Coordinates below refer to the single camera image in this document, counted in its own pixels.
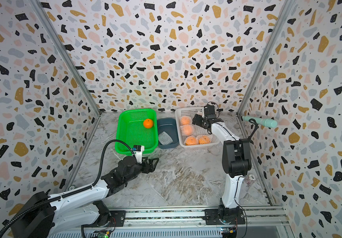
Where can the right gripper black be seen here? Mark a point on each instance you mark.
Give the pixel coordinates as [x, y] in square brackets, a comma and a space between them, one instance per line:
[198, 119]

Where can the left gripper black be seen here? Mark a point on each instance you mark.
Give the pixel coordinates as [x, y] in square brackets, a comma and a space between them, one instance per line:
[152, 165]

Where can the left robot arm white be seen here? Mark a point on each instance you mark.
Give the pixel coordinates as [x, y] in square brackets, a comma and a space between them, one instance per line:
[45, 215]

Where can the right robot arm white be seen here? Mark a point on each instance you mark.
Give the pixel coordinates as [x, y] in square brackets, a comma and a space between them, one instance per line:
[236, 161]

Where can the netted orange back left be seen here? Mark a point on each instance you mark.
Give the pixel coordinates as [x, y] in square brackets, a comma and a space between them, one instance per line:
[185, 120]

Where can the netted orange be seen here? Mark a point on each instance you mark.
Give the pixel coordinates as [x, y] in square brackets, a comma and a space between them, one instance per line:
[185, 120]
[203, 139]
[191, 140]
[187, 130]

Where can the netted orange middle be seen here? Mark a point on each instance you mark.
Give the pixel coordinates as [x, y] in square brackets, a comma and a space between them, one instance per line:
[187, 130]

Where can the white plastic mesh basket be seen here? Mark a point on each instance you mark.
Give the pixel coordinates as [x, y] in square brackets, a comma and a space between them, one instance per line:
[191, 111]

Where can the netted orange front right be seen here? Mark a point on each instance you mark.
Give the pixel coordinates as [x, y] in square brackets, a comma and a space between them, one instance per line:
[203, 139]

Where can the netted orange front left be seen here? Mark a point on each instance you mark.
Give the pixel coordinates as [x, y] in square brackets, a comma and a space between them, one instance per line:
[191, 140]

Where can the dark teal plastic bin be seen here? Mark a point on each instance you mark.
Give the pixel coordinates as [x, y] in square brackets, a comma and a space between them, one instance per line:
[170, 126]

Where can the green plastic mesh basket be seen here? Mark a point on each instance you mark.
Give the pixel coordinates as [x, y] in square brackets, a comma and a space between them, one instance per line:
[130, 129]

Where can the black microphone stand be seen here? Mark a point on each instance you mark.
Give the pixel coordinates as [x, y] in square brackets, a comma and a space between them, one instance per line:
[256, 126]

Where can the green patterned tape roll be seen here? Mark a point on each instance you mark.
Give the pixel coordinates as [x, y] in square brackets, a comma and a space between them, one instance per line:
[72, 187]

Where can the small crumpled wrapper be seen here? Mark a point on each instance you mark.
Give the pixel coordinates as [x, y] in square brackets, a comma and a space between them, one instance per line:
[250, 179]

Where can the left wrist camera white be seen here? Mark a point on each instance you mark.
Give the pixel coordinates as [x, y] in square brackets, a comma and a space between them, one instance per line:
[138, 152]

